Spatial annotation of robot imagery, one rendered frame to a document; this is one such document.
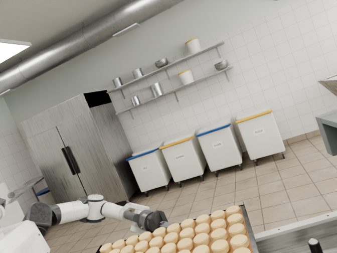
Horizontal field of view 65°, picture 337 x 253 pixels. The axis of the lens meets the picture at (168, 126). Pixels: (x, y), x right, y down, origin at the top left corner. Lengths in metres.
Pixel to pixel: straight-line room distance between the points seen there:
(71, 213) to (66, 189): 3.78
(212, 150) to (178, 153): 0.56
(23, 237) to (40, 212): 0.19
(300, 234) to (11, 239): 0.97
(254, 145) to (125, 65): 2.69
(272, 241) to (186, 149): 3.32
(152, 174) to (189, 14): 2.76
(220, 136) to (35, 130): 3.19
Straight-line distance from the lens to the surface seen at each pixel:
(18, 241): 1.10
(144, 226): 1.18
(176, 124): 4.88
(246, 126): 4.09
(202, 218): 1.01
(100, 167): 4.60
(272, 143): 4.16
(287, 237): 1.06
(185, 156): 4.29
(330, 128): 1.17
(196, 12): 4.81
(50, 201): 6.01
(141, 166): 4.56
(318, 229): 1.07
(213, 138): 4.14
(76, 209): 1.36
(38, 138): 5.14
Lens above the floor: 1.46
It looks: 6 degrees down
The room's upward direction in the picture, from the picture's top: 22 degrees counter-clockwise
